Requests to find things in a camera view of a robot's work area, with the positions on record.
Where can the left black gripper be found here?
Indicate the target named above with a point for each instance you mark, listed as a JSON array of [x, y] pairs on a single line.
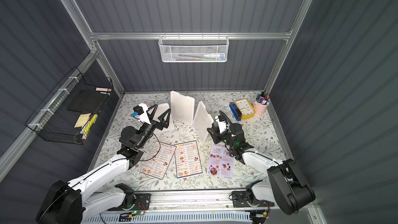
[[154, 121]]

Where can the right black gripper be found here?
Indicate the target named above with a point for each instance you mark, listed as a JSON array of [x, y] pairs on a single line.
[[218, 132]]

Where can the dim sum menu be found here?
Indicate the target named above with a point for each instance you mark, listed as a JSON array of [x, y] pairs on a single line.
[[187, 159], [160, 160]]

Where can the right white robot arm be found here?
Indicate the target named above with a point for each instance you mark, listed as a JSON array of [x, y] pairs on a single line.
[[287, 187]]

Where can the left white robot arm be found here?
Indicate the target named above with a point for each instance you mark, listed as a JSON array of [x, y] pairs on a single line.
[[75, 201]]

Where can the blue stapler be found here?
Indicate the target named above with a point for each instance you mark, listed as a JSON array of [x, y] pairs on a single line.
[[235, 111]]

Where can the pink special menu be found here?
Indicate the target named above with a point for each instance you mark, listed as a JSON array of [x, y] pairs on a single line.
[[220, 163]]

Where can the yellow tray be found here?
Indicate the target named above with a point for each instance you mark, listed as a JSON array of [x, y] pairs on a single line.
[[246, 109]]

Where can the pink eraser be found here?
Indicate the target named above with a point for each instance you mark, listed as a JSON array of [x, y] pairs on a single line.
[[103, 89]]

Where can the pink pen cup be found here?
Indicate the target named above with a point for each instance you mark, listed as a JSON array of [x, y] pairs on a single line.
[[260, 108]]

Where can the black notebook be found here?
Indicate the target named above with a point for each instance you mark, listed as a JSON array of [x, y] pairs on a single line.
[[87, 102]]

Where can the yellow patterned roll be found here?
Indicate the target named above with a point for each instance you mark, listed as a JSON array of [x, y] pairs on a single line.
[[86, 128]]

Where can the white tube in basket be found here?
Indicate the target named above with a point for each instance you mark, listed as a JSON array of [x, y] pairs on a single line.
[[214, 56]]

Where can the yellow sticky notepad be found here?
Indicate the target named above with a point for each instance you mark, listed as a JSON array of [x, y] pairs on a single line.
[[82, 120]]

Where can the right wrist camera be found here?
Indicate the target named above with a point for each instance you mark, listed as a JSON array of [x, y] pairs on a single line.
[[221, 124]]

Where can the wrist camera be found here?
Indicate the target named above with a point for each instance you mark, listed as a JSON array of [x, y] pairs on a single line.
[[140, 113], [221, 124]]

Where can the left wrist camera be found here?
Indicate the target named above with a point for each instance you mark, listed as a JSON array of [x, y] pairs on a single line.
[[140, 113]]

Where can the white wire mesh basket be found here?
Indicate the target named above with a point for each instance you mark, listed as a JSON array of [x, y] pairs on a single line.
[[192, 49]]

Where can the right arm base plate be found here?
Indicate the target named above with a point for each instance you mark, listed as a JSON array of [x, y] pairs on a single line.
[[247, 199]]

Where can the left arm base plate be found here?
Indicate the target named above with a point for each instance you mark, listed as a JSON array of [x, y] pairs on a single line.
[[140, 200]]

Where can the black wire wall basket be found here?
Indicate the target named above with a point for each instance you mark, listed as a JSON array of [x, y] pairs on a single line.
[[69, 115]]

